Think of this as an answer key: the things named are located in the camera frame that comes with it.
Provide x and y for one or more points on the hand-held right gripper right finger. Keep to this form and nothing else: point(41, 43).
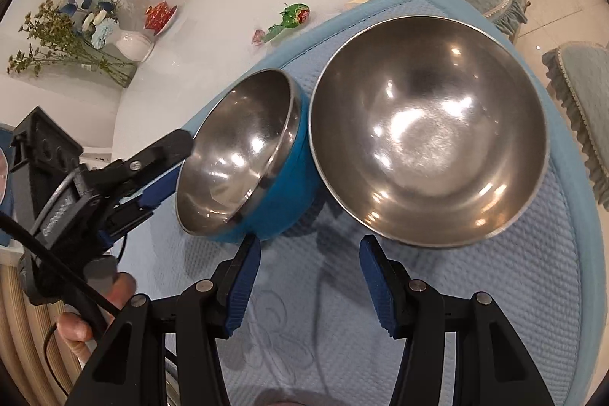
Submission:
point(378, 287)

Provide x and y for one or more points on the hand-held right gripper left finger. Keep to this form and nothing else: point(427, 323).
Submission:
point(242, 287)

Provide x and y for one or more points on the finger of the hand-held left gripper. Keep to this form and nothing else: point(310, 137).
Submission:
point(152, 154)
point(126, 220)

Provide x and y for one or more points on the blue steel bowl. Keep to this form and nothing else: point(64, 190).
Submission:
point(228, 149)

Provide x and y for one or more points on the magenta steel bowl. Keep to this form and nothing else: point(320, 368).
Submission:
point(428, 125)

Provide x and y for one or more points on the person's left hand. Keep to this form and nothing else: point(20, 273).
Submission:
point(71, 330)

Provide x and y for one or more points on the glass vase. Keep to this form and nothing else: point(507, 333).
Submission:
point(116, 70)

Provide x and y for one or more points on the white ceramic vase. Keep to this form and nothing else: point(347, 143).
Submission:
point(133, 47)

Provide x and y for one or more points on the red lidded teacup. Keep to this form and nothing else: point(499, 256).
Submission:
point(159, 16)

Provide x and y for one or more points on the blue artificial flowers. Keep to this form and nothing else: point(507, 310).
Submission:
point(100, 13)

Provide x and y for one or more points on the small pink figurine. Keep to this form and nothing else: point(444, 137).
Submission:
point(258, 37)

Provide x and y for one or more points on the blue quilted mat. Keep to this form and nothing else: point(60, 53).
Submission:
point(547, 292)

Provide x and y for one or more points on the green glass figurine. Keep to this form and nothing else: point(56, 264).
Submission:
point(292, 16)

